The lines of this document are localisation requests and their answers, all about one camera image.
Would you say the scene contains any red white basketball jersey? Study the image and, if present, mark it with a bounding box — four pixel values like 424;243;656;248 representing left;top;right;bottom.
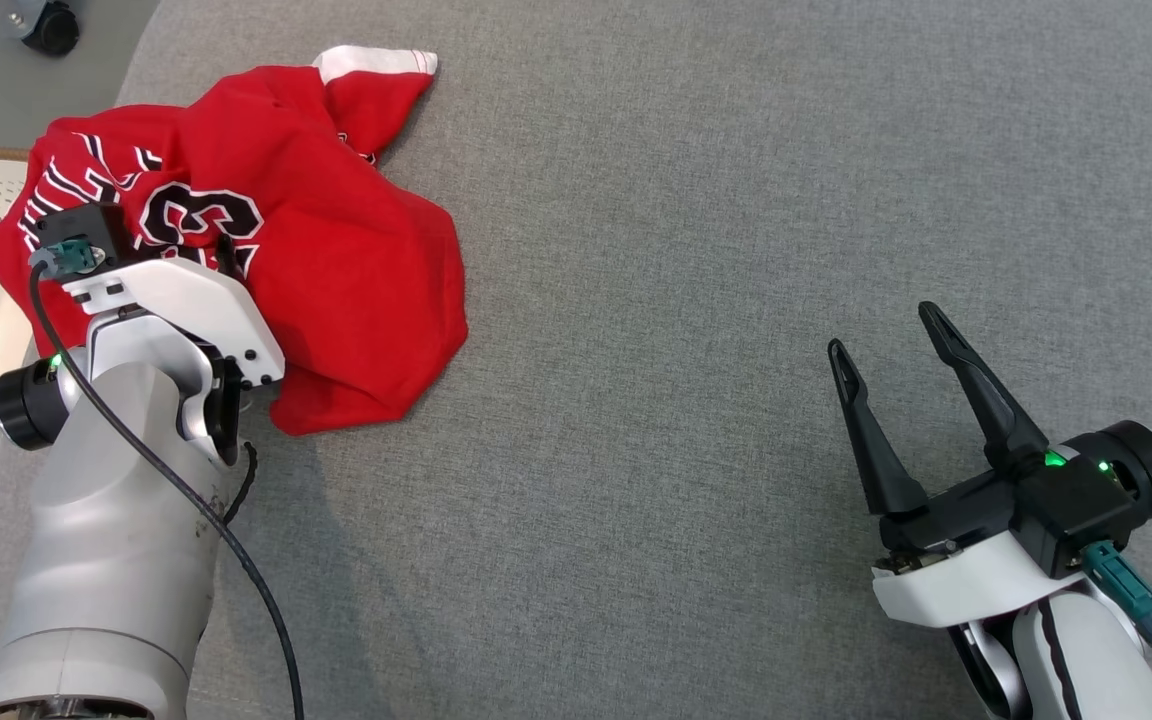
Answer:
0;66;470;437

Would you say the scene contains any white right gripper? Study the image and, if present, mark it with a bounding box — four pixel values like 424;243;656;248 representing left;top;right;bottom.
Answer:
828;301;1089;630

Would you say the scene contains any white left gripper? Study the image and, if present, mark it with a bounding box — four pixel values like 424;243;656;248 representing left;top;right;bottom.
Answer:
59;233;286;467

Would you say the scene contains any black caster wheel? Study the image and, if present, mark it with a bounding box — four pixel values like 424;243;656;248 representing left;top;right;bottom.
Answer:
4;0;82;57

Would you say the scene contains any short black braided cable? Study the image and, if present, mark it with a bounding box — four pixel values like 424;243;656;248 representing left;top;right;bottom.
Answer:
224;440;259;527

